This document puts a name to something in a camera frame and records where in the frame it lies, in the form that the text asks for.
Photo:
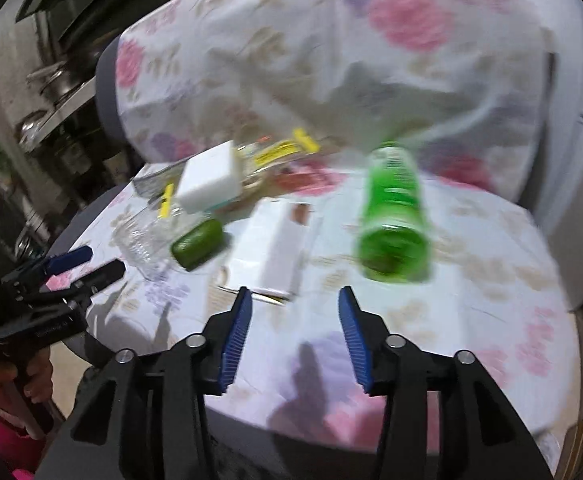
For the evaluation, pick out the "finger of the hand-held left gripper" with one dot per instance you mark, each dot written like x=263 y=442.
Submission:
x=68 y=260
x=101 y=275

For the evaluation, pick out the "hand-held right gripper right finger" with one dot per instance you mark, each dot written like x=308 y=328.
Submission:
x=354 y=340

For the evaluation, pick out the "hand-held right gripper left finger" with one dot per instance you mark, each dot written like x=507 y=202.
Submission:
x=236 y=340

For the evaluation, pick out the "clear plastic tray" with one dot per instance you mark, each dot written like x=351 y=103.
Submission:
x=141 y=240

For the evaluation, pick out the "white packet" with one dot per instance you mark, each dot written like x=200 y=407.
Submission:
x=271 y=250

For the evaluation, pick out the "yellow plastic strip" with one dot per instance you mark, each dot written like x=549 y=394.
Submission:
x=165 y=202

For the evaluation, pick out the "small green cucumber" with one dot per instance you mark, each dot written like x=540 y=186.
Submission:
x=196 y=246

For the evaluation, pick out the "grey scouring pad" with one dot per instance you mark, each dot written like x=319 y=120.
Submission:
x=151 y=180

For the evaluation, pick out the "large green plastic bottle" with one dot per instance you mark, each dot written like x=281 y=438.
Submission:
x=394 y=210

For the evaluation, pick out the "white sponge block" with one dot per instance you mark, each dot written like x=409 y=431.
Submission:
x=209 y=180

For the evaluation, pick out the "yellow label clear packet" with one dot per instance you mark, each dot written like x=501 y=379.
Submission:
x=281 y=149

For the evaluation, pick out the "person's left hand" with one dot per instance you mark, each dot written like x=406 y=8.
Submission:
x=38 y=377

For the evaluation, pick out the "steel lid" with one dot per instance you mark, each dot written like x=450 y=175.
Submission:
x=31 y=127

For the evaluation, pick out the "steel stove counter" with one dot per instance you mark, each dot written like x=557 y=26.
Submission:
x=61 y=110

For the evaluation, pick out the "steel pot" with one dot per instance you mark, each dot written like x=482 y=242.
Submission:
x=53 y=77

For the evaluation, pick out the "floral printed cloth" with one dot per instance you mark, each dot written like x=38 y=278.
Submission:
x=321 y=60

